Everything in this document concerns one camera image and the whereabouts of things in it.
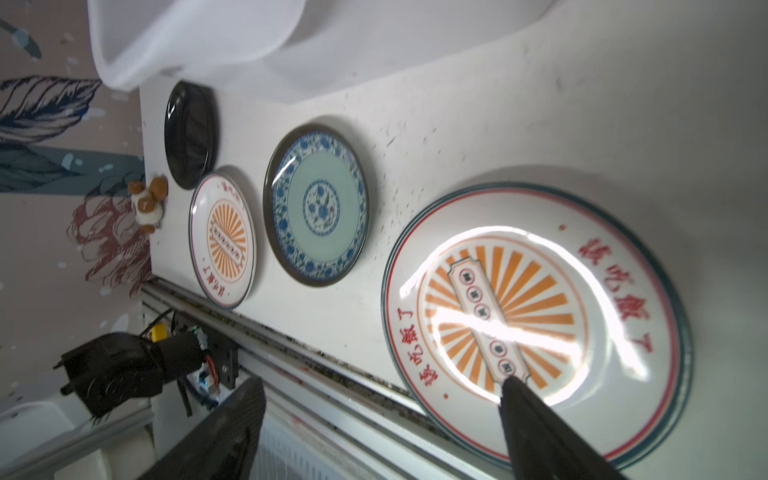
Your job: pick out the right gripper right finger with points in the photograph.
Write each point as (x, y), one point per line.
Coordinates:
(543, 446)

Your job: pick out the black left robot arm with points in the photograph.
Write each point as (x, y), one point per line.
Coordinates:
(116, 367)

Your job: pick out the orange sunburst plate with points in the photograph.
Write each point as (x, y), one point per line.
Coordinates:
(520, 280)
(222, 241)

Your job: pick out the white plastic bin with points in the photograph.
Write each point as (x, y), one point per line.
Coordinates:
(289, 51)

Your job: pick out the teal floral plate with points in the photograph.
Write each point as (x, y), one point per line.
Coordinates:
(316, 205)

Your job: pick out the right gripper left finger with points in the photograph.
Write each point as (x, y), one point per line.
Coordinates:
(224, 444)

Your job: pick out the small plush toy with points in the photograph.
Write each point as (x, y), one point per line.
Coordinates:
(147, 202)

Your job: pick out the black round plate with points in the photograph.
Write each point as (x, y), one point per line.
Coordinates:
(191, 133)

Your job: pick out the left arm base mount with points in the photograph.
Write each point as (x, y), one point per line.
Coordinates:
(220, 366)

